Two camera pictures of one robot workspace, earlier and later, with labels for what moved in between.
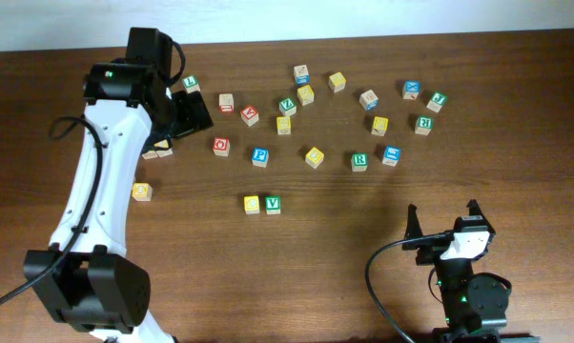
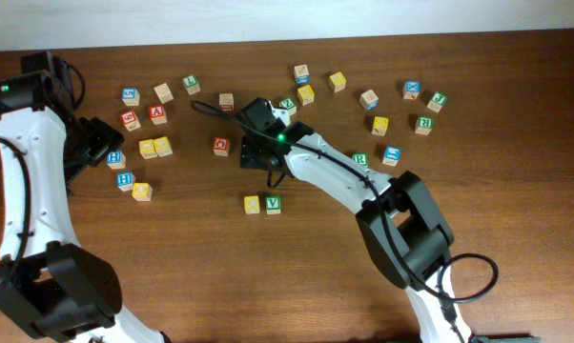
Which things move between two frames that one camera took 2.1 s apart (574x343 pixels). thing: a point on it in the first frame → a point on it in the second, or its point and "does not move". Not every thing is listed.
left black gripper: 192,114 → 102,138
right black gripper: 430,253 → 256,114
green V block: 273,205 does not move
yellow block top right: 337,82 does not move
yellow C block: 252,205 does not move
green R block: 424,125 does not move
